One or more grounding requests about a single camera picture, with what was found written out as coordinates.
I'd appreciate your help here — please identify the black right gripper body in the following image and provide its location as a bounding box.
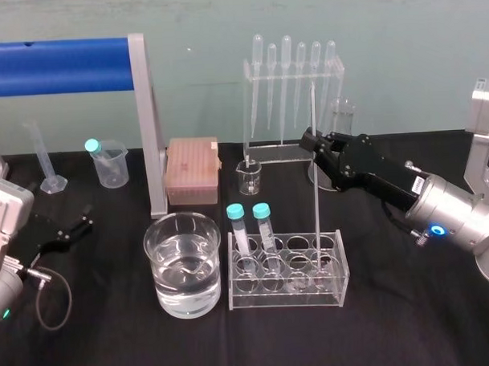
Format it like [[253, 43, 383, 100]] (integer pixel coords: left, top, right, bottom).
[[325, 130, 428, 216]]

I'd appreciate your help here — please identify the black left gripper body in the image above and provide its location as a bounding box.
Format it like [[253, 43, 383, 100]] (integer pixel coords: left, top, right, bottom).
[[6, 212, 68, 273]]

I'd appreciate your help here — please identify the tall glass beaker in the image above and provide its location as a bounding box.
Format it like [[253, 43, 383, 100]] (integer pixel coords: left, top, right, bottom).
[[329, 96, 358, 138]]

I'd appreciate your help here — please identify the teal-capped centrifuge tube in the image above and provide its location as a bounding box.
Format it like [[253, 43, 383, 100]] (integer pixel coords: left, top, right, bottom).
[[251, 201, 285, 275], [84, 137, 117, 178], [225, 202, 261, 278]]

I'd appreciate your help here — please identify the small glass beaker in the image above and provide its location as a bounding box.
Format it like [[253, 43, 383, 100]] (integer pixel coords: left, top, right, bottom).
[[235, 158, 264, 197]]

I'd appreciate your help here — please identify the large glass beaker with water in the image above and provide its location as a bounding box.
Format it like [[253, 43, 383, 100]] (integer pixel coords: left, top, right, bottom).
[[141, 209, 226, 321]]

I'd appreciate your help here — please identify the clear acrylic test tube rack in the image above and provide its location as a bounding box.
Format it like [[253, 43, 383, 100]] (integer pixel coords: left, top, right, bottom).
[[226, 227, 352, 312]]

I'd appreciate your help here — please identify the blue plastic tube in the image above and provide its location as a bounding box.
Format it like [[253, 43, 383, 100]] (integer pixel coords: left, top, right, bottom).
[[0, 36, 135, 99]]

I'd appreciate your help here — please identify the clear acrylic pipette stand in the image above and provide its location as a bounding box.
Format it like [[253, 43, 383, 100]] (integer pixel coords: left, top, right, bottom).
[[239, 54, 350, 165]]

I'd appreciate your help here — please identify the round grey base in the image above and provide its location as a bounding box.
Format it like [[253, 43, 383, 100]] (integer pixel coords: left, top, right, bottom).
[[308, 158, 343, 193]]

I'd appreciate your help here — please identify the clear plastic measuring cup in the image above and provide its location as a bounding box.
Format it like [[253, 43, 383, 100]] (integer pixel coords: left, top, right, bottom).
[[88, 139, 131, 190]]

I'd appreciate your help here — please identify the clear plastic graduated cylinder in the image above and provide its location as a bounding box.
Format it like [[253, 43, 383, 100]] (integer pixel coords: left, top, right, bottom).
[[22, 118, 70, 197]]

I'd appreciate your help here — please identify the clear plastic pipette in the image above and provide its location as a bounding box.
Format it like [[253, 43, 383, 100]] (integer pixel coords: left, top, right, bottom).
[[291, 40, 310, 128], [276, 34, 297, 146], [306, 40, 325, 126], [247, 33, 268, 141]]

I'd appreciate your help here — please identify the black table cloth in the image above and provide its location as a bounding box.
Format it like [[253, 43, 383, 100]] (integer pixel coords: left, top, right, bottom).
[[0, 128, 489, 366]]

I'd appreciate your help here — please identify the pink pipette tip box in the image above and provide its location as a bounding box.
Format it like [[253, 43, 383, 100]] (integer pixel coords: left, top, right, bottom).
[[162, 136, 223, 206]]

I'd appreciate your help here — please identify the thin dark right gripper cable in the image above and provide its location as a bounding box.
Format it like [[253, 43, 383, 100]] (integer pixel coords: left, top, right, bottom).
[[379, 198, 430, 250]]

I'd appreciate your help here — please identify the thin dark gripper cable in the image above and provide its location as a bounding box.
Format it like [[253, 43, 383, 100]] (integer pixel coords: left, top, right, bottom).
[[379, 198, 430, 250], [18, 264, 75, 333]]

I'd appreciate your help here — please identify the thin dark left gripper cable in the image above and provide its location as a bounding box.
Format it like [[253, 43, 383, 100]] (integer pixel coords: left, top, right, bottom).
[[18, 264, 75, 333]]

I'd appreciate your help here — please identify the grey stand post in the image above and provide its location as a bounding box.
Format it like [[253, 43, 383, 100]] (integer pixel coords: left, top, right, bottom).
[[127, 30, 171, 221]]

